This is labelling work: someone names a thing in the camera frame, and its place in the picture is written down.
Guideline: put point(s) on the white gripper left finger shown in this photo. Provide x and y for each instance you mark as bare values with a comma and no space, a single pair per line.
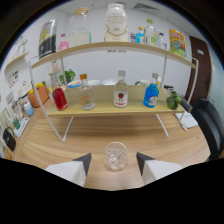
71,170

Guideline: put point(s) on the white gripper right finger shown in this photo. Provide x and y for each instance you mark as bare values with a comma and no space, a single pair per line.
156,168

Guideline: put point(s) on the blue liquid bottle silver cap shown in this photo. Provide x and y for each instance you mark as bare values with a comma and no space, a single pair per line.
151,95

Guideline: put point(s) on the clear jar with cork lid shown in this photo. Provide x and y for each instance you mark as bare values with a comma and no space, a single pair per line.
79,33

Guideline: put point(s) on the large white milk bottle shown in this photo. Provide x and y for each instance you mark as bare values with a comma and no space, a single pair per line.
116,23

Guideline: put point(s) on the light blue cup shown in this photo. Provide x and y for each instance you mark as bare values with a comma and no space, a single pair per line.
29,109

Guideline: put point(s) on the clear glass with ice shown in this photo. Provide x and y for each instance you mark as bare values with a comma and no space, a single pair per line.
115,156

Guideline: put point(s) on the white cloth bag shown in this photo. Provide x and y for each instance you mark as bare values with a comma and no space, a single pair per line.
186,120

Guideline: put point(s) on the white kitchen scale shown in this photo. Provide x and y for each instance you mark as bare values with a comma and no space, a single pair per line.
20,128

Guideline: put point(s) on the black kettle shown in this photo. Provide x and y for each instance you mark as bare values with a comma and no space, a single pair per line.
8,140

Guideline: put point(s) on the black chair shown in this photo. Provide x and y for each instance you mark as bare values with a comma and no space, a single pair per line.
210,123

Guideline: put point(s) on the red liquid glass bottle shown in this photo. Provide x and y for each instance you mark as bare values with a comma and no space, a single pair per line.
60,100

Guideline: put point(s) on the wooden two-tier shelf rack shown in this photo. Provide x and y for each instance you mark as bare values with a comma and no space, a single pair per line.
106,100

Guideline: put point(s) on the orange storage basket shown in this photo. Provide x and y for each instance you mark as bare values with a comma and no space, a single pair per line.
38,96

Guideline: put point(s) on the clear bottle with red label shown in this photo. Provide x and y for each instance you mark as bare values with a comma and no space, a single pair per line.
120,95

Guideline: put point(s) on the blue rimmed bowl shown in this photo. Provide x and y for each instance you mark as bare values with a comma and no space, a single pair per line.
74,84

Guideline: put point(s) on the white bowl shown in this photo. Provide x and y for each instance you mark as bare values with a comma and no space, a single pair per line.
94,82
109,81

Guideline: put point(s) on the white bread box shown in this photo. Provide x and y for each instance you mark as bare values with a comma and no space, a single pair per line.
25,90

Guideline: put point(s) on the green potted plant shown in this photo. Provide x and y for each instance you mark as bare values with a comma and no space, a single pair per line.
68,76

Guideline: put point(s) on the brown door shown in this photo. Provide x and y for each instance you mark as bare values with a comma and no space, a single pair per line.
199,70

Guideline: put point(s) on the pink liquid bottle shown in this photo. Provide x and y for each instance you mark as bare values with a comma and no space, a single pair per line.
63,45

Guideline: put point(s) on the small clear bottle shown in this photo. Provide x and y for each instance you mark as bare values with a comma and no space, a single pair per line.
162,42

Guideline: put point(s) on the yellow snack bag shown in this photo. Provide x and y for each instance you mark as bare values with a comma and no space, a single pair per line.
177,42

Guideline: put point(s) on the light blue liquid bottle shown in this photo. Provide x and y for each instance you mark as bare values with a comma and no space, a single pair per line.
140,37

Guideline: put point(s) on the black and yellow bag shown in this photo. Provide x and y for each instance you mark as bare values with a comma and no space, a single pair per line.
47,40

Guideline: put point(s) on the small blue carton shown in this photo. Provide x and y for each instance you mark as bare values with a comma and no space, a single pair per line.
132,37

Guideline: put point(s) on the wooden wall shelf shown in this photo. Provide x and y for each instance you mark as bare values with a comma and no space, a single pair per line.
16,61

